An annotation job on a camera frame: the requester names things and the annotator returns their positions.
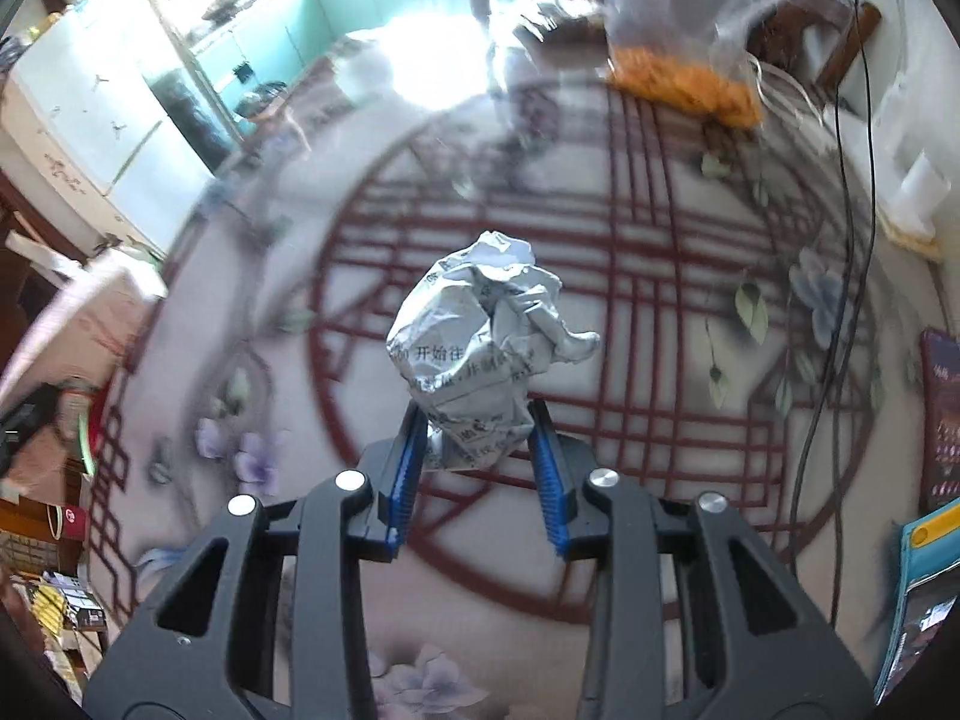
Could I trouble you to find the white refrigerator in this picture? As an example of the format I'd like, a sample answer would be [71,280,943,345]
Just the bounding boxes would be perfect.
[0,7,218,256]

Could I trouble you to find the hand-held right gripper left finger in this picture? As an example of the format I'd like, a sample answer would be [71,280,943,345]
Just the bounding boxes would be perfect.
[82,401,428,720]

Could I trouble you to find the white paper roll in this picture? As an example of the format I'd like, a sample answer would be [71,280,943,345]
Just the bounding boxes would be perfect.
[889,150,950,222]

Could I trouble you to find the zip bag of orange snacks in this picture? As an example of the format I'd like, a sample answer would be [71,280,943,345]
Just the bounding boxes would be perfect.
[600,0,766,128]

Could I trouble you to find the blue yellow phone stand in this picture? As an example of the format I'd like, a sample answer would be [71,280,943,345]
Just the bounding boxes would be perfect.
[877,499,960,702]

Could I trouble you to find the black cable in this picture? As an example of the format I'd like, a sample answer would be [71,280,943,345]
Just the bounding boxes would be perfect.
[795,0,880,616]

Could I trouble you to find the teal kitchen base cabinets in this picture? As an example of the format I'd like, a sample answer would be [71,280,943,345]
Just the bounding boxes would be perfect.
[187,0,470,95]

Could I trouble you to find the wooden coaster board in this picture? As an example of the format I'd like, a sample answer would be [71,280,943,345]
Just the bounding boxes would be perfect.
[881,216,946,262]

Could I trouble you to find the pink car-shaped box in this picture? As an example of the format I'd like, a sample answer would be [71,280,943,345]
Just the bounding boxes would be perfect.
[0,247,170,421]

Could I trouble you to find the printed paper ball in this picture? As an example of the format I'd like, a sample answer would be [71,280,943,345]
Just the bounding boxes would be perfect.
[386,231,601,473]

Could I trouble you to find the dark wooden chair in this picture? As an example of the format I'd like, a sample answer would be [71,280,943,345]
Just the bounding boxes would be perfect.
[750,0,882,98]

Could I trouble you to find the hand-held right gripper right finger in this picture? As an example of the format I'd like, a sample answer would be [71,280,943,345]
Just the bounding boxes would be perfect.
[529,399,875,720]

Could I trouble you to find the red bin with green rim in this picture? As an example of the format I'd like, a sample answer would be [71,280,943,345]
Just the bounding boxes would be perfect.
[71,382,104,481]

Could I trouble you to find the green trash bin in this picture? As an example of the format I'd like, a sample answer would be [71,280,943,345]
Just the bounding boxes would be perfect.
[240,82,290,121]

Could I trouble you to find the white charger cable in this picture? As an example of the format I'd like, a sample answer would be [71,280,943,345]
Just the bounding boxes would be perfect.
[750,64,830,125]

